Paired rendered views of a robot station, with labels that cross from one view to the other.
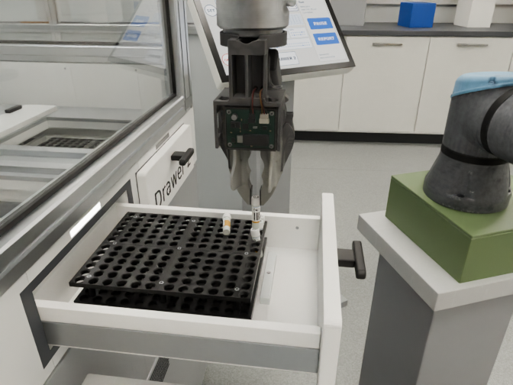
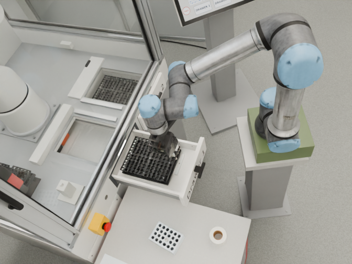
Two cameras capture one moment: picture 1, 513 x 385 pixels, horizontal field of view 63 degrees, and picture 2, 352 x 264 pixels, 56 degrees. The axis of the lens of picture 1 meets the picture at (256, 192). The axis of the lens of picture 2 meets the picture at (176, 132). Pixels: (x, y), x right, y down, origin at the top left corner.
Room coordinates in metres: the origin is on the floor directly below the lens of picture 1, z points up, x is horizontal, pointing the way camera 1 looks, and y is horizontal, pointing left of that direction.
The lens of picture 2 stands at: (-0.12, -0.37, 2.17)
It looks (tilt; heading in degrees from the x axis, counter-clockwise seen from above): 57 degrees down; 27
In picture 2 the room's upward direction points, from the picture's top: 18 degrees counter-clockwise
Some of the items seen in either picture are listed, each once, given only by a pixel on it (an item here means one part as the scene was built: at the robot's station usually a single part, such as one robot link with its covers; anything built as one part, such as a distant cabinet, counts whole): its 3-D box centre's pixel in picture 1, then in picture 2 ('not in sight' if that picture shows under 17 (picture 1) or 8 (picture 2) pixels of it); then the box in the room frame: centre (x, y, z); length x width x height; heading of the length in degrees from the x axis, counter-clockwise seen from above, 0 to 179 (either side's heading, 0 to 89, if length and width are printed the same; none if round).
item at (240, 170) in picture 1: (238, 176); not in sight; (0.47, 0.02, 1.01); 0.06 x 0.03 x 0.09; 172
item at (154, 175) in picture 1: (169, 169); (152, 100); (0.80, 0.18, 0.87); 0.29 x 0.02 x 0.11; 172
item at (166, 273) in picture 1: (181, 266); (151, 161); (0.48, 0.11, 0.87); 0.22 x 0.18 x 0.06; 82
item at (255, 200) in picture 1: (256, 212); not in sight; (0.49, 0.00, 0.95); 0.01 x 0.01 x 0.05
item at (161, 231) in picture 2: not in sight; (166, 238); (0.18, -0.02, 0.78); 0.12 x 0.08 x 0.04; 71
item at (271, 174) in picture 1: (269, 177); (171, 151); (0.46, -0.02, 1.01); 0.06 x 0.03 x 0.09; 172
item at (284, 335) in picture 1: (175, 269); (150, 161); (0.48, 0.11, 0.86); 0.40 x 0.26 x 0.06; 82
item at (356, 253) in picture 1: (349, 257); (198, 169); (0.45, -0.12, 0.91); 0.07 x 0.04 x 0.01; 172
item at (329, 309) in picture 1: (326, 276); (193, 171); (0.45, -0.09, 0.87); 0.29 x 0.02 x 0.11; 172
